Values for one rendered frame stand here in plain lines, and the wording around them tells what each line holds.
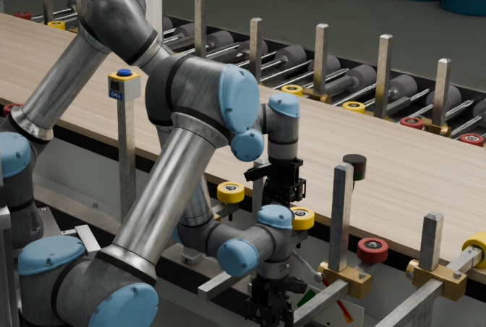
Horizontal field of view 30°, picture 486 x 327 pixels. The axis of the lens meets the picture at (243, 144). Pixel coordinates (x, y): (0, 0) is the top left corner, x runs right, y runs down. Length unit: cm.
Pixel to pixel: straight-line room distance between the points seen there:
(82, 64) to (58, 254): 62
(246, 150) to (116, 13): 41
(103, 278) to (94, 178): 170
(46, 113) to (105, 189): 109
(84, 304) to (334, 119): 184
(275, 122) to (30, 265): 79
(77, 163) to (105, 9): 138
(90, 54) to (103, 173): 114
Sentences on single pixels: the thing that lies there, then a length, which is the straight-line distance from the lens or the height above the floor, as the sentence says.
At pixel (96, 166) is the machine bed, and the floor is 75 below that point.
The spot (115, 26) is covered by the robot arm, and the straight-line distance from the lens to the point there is 195.
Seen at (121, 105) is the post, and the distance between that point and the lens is 268.
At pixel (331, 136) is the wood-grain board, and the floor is 90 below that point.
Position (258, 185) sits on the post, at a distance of 240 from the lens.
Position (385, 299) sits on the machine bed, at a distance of 259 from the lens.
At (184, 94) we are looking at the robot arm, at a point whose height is 151.
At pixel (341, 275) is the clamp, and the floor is 87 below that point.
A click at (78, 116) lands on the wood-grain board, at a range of 324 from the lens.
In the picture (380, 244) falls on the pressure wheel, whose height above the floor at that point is 90.
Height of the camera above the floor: 207
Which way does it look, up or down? 23 degrees down
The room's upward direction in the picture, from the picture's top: 1 degrees clockwise
